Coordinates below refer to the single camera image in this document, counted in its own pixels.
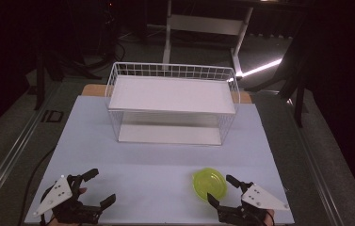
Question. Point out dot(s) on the black metal stand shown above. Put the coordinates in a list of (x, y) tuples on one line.
[(299, 109)]

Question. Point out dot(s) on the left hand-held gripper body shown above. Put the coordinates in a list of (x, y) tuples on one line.
[(59, 193)]

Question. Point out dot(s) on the person's left hand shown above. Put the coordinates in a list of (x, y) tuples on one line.
[(83, 190)]

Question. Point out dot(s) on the pale blue table mat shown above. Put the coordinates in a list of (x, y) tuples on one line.
[(153, 175)]

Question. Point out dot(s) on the metal floor rail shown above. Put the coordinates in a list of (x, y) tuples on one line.
[(321, 188), (8, 155)]

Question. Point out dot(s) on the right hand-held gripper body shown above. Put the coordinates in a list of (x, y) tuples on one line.
[(261, 199)]

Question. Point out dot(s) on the person's right hand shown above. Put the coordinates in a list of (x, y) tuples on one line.
[(270, 218)]

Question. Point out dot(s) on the white chair frame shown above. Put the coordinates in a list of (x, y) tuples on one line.
[(206, 25)]

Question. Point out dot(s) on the black floor socket plate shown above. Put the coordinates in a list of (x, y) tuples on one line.
[(52, 116)]

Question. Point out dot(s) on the yellow-green plastic bowl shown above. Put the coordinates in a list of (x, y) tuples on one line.
[(209, 183)]

